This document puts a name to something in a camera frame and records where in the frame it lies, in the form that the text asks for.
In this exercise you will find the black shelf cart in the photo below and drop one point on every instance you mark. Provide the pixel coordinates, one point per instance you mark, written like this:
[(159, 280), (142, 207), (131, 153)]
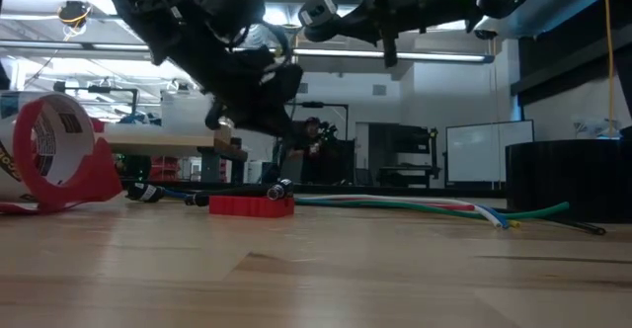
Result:
[(410, 170)]

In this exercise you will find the person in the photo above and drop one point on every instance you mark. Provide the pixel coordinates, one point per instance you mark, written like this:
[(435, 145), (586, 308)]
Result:
[(311, 142)]

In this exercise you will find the clear plastic storage bin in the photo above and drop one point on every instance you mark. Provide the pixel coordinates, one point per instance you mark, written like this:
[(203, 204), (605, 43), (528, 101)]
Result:
[(182, 115)]

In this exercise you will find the whiteboard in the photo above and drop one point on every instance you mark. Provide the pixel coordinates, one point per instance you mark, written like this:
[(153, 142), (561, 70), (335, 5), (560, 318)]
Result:
[(489, 152)]

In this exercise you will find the black sleeve with white label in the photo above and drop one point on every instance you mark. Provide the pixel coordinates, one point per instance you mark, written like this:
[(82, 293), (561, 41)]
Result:
[(146, 193)]

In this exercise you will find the white box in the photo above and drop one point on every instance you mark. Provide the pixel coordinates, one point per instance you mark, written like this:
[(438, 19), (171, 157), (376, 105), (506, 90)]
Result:
[(261, 172)]

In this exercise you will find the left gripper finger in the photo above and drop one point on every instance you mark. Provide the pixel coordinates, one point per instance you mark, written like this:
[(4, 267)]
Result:
[(259, 120), (286, 120)]

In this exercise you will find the long ceiling light bar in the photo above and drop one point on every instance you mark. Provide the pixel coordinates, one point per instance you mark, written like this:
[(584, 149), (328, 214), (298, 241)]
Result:
[(444, 57)]

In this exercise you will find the red plastic connector block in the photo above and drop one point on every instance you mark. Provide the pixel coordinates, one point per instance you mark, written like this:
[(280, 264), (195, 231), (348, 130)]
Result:
[(247, 208)]

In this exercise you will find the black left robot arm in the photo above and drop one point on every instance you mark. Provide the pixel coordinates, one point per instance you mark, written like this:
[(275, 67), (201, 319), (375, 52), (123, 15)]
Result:
[(148, 12)]

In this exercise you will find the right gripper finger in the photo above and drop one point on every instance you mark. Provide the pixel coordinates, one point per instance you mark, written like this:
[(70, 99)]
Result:
[(368, 32), (365, 12)]

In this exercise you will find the red drawer bins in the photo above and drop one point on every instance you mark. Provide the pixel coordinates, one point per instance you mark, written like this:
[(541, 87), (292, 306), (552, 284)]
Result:
[(165, 170)]

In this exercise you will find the grey duct tape roll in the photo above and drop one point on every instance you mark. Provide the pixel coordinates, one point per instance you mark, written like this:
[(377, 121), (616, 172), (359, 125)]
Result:
[(568, 180)]

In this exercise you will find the red dispenser with white tape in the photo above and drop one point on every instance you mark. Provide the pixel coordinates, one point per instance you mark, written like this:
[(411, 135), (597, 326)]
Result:
[(99, 180)]

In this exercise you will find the white plastic bag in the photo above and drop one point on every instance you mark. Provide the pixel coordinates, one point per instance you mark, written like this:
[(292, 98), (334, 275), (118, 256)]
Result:
[(595, 126)]

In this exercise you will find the grey wall vent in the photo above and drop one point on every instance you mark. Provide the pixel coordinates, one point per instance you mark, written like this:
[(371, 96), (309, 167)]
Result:
[(303, 88), (379, 90)]

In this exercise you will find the wooden workbench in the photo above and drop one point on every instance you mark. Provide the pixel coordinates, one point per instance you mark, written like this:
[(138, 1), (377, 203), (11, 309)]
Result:
[(163, 145)]

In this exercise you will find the black metal-tipped plug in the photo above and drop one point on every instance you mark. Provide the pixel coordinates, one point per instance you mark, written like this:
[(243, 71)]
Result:
[(279, 190)]

